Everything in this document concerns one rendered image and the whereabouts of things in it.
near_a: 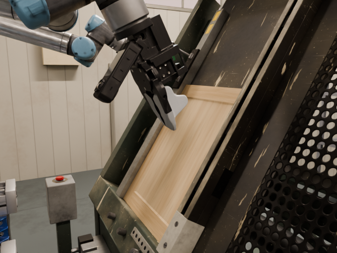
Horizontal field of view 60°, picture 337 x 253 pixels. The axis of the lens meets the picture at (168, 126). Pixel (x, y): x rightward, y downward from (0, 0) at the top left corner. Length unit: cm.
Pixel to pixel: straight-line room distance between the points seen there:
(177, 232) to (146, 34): 54
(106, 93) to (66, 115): 377
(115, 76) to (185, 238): 52
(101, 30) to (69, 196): 74
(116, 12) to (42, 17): 11
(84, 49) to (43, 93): 317
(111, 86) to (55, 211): 102
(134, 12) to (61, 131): 383
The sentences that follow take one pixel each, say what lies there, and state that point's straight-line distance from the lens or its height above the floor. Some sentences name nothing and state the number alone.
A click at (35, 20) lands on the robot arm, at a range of 52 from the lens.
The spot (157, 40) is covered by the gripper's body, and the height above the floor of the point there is 148.
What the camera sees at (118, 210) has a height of 88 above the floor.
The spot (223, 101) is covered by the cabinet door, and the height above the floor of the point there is 132.
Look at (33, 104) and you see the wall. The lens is 421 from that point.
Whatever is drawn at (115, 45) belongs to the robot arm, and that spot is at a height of 152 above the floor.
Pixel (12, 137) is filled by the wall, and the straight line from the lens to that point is 426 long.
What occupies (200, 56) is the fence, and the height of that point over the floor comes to 149.
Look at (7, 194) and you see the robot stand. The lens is 124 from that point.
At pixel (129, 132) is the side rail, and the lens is 148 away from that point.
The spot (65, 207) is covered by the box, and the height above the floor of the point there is 82.
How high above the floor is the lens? 142
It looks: 11 degrees down
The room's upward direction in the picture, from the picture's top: straight up
